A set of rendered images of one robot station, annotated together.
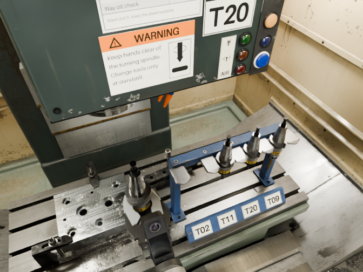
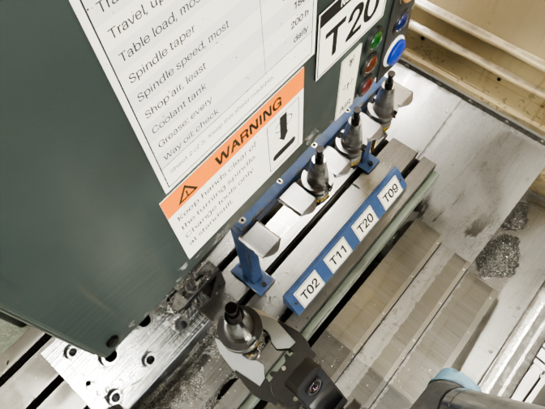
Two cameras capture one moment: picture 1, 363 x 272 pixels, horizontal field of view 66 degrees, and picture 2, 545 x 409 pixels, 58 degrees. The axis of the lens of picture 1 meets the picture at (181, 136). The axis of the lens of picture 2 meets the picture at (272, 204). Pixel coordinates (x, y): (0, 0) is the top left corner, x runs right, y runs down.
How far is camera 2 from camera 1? 0.26 m
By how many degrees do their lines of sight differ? 22
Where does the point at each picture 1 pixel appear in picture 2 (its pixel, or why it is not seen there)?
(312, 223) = (444, 194)
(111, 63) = (183, 221)
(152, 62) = (245, 171)
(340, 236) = (488, 198)
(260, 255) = (392, 275)
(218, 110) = not seen: hidden behind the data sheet
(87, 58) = (145, 243)
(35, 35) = (53, 283)
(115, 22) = (183, 165)
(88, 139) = not seen: hidden behind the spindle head
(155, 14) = (245, 105)
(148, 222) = (303, 388)
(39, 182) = not seen: outside the picture
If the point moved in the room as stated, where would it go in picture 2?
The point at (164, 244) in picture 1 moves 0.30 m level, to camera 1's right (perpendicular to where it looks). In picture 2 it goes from (331, 397) to (521, 295)
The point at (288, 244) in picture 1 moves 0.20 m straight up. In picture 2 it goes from (423, 239) to (442, 209)
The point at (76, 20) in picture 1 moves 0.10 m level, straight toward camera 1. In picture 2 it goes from (119, 209) to (233, 321)
